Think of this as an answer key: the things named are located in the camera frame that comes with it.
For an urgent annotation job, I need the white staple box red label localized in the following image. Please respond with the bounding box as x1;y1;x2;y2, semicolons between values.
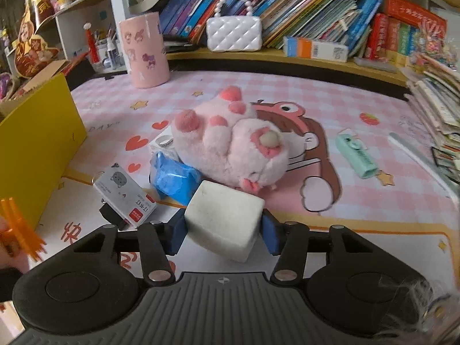
93;165;158;229

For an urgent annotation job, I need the grey furry sleeve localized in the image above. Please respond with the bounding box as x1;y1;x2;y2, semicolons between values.
379;275;460;345

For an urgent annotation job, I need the stack of paper booklets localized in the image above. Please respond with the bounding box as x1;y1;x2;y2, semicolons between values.
400;48;460;189

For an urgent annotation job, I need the pink cartoon cylinder container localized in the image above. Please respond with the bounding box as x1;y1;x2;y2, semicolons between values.
119;11;171;89

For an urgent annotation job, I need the white shelf unit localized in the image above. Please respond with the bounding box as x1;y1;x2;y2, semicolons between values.
54;0;127;74

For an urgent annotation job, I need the red cartoon paper decoration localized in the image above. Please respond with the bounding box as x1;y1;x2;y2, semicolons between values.
14;0;61;80

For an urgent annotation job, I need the white ruler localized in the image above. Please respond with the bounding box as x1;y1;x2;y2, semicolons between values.
388;132;451;189

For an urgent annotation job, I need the white quilted pearl-handle purse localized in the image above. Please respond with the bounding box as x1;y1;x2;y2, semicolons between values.
206;0;263;52

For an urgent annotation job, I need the pen holder with pens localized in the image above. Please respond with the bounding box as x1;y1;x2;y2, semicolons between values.
84;22;127;74

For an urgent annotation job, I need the white foam block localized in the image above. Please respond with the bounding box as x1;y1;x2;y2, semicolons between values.
184;180;266;264

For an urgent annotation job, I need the white and blue carton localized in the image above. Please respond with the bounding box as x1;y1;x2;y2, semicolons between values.
283;36;349;63

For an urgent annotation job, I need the row of colourful books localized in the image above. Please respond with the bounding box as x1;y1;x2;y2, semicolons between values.
158;0;448;66

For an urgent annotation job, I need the pink plush toy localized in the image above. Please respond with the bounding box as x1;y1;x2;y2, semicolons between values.
172;85;291;192

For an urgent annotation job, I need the yellow cardboard box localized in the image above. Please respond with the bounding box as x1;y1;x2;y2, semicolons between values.
0;74;89;231

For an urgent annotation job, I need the blue plastic bag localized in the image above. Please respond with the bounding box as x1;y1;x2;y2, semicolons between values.
150;151;202;206

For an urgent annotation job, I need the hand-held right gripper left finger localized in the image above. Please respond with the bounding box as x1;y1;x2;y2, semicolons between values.
72;208;189;285

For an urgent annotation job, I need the wooden bookshelf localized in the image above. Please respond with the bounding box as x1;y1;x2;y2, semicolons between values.
165;47;410;87

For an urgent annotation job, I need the white tape roll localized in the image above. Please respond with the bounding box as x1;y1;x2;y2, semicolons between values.
149;131;177;156

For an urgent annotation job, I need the pink checkered desk mat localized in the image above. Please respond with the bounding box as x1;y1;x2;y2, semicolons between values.
36;68;460;272

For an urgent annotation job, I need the orange plastic clip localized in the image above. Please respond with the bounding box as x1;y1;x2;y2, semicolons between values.
0;197;47;261

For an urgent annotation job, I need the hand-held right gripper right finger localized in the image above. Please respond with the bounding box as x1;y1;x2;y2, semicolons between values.
262;210;376;285

